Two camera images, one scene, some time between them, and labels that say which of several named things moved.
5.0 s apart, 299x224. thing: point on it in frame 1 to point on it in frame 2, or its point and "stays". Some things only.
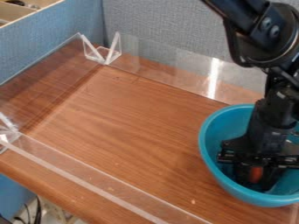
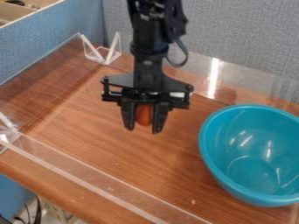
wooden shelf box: (14, 10) stays
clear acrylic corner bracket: (102, 54) stays
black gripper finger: (243, 172) to (128, 111)
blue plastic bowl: (227, 124) stays
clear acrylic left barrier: (34, 90) stays
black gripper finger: (271, 175) to (159, 115)
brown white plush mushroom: (257, 174) to (144, 114)
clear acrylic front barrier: (102, 185) stays
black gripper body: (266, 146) to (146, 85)
